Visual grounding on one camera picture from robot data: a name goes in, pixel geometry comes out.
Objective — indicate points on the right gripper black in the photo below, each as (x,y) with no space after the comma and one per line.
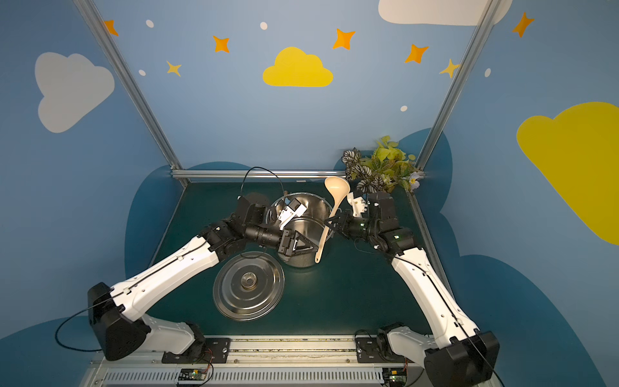
(346,227)

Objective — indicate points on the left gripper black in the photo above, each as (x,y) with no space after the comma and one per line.
(285,241)

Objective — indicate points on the beige plastic ladle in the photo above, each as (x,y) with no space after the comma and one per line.
(338,188)

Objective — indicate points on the stainless steel pot lid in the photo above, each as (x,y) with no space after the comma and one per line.
(249,286)

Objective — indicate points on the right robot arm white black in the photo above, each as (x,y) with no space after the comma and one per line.
(457,353)

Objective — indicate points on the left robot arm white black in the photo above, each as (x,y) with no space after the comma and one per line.
(118,314)

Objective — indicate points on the potted plant with striped leaves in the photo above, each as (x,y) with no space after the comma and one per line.
(385,169)

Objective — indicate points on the back horizontal aluminium bar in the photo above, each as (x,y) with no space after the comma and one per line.
(255,173)

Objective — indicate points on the right circuit board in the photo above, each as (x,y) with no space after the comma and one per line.
(394,378)

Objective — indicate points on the circuit board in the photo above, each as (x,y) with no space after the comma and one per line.
(394,378)
(192,376)

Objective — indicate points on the left circuit board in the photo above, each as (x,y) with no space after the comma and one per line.
(192,376)

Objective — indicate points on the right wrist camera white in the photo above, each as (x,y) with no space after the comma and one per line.
(358,204)

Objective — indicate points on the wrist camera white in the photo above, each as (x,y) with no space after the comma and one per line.
(358,204)
(292,210)

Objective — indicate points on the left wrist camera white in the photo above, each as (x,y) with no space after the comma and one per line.
(292,210)

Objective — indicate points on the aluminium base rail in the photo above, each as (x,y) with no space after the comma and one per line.
(254,360)

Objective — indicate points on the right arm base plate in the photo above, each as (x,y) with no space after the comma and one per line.
(375,348)

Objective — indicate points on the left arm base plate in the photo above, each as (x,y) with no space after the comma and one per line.
(210,350)

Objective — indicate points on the right aluminium frame post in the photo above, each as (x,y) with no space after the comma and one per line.
(469,59)

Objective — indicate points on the aluminium frame post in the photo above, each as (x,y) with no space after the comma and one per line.
(95,23)
(469,59)

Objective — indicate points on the left aluminium frame post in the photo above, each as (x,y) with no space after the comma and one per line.
(95,23)

